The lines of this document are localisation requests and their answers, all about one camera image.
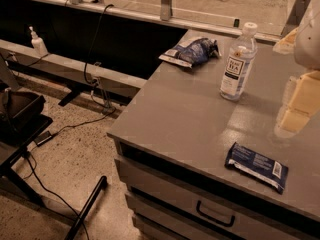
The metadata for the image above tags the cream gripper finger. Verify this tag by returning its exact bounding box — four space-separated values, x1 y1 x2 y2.
273 28 298 55
274 70 320 138

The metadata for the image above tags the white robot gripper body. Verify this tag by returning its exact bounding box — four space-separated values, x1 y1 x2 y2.
294 0 320 70

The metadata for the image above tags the blue rxbar chocolate wrapper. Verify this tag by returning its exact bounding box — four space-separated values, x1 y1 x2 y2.
225 142 289 194

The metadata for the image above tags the clear plastic tea bottle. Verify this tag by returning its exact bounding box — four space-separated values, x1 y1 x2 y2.
220 22 258 101

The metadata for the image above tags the white pump dispenser bottle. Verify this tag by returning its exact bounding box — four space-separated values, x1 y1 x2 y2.
29 26 48 57

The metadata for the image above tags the crumpled blue chip bag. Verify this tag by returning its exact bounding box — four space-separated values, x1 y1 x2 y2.
159 37 221 68

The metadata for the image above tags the grey cabinet drawer front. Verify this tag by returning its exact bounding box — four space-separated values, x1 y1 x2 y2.
115 157 299 240

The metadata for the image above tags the small black power adapter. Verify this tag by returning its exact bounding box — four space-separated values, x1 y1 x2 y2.
34 131 53 146

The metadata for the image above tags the grey metal ledge beam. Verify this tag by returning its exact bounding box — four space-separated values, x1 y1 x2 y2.
0 40 146 98

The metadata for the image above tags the black metal stand leg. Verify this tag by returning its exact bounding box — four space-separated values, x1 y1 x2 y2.
64 176 107 240

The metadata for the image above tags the black tray on stand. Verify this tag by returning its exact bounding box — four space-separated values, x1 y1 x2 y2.
0 88 45 134

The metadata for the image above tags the grey angled metal bracket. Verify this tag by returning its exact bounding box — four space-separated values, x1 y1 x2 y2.
281 0 311 37

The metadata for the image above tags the grey metal window post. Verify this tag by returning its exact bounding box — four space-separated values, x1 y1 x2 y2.
160 0 172 21

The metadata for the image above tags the black drawer handle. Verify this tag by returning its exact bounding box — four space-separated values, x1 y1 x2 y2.
196 200 235 228

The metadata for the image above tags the black hanging power cable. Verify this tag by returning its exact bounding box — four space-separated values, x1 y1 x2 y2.
82 3 115 109

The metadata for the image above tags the black floor cable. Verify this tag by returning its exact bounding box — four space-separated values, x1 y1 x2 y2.
22 107 117 240

